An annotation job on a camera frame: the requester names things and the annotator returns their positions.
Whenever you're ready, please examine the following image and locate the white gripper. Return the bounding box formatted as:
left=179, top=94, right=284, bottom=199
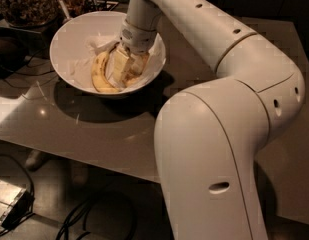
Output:
left=113, top=20, right=157, bottom=84

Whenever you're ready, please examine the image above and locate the spotted yellow banana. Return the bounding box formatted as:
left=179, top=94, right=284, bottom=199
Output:
left=122, top=58, right=144, bottom=87

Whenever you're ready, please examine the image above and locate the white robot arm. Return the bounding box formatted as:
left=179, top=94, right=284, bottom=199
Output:
left=121, top=0, right=305, bottom=240

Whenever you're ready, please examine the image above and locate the left yellow banana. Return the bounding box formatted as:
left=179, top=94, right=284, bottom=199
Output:
left=91, top=51, right=119, bottom=93

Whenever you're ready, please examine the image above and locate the white ceramic bowl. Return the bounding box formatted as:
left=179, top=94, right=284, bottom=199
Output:
left=48, top=10, right=167, bottom=100

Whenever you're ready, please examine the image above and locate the white paper napkin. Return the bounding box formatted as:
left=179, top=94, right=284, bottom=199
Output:
left=69, top=24, right=166, bottom=95

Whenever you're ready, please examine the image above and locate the dark snack tray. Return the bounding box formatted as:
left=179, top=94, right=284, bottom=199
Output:
left=62, top=0, right=118, bottom=18

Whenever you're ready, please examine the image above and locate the glass jar of nuts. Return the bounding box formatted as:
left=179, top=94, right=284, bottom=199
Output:
left=0, top=0, right=58, bottom=28

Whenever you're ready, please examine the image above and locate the dark object left edge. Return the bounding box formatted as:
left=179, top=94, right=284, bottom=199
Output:
left=0, top=37, right=28, bottom=78

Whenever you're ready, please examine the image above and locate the silver box on floor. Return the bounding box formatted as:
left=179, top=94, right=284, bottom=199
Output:
left=0, top=179, right=27, bottom=228

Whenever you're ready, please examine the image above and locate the white utensil handle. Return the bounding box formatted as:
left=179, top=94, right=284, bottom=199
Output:
left=58, top=0, right=72, bottom=24

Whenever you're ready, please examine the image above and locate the black cable on table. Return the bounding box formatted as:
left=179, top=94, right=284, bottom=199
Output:
left=0, top=47, right=58, bottom=90

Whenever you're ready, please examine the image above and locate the black floor cable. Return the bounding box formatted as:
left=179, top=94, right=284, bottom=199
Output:
left=55, top=183, right=138, bottom=240

